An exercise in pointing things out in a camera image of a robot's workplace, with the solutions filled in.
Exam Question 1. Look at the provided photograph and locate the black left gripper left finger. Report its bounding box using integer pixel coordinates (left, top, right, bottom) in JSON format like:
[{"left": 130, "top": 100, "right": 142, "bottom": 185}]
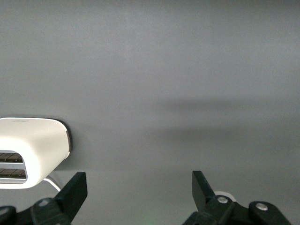
[{"left": 30, "top": 172, "right": 88, "bottom": 225}]

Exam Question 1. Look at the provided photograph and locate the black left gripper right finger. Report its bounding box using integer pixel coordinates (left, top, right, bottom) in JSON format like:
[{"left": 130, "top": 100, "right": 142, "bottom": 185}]
[{"left": 182, "top": 170, "right": 292, "bottom": 225}]

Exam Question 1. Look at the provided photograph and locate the cream toaster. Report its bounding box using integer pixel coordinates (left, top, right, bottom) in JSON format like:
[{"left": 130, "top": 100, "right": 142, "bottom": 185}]
[{"left": 0, "top": 117, "right": 72, "bottom": 190}]

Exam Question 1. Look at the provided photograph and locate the dark grey table mat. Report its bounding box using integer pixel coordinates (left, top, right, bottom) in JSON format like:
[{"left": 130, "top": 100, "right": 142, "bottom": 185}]
[{"left": 0, "top": 0, "right": 300, "bottom": 225}]

